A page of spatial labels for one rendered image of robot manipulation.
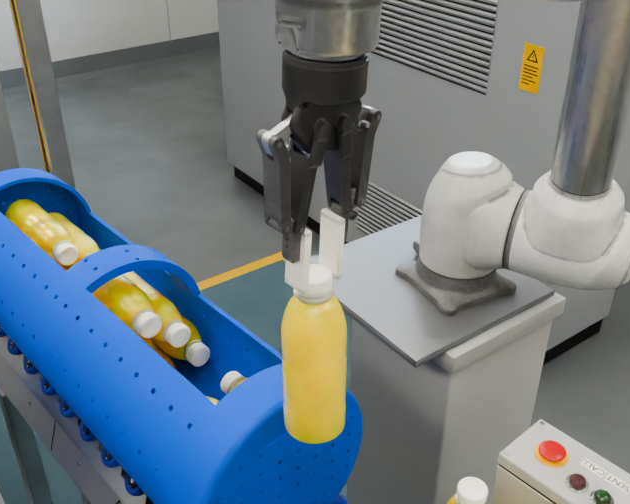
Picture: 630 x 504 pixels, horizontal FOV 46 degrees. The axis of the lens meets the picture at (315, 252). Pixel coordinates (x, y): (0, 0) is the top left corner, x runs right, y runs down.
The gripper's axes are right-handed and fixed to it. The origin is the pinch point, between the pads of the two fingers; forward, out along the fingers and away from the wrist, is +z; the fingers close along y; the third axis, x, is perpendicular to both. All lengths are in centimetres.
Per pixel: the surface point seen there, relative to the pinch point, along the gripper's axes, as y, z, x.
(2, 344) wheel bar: 10, 56, -80
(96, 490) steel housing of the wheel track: 11, 61, -39
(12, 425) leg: 6, 96, -101
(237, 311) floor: -107, 145, -163
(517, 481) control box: -26.2, 38.4, 14.3
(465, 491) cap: -17.3, 35.9, 12.1
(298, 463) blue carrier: -3.3, 35.6, -4.6
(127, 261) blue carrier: -2, 24, -46
